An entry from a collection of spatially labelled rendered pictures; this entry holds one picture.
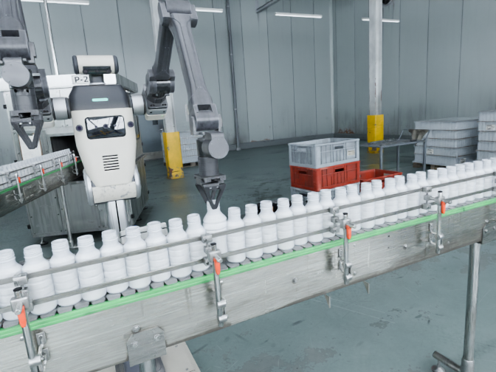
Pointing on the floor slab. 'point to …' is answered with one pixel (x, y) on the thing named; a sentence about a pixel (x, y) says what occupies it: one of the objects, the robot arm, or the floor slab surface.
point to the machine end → (85, 218)
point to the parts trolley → (397, 147)
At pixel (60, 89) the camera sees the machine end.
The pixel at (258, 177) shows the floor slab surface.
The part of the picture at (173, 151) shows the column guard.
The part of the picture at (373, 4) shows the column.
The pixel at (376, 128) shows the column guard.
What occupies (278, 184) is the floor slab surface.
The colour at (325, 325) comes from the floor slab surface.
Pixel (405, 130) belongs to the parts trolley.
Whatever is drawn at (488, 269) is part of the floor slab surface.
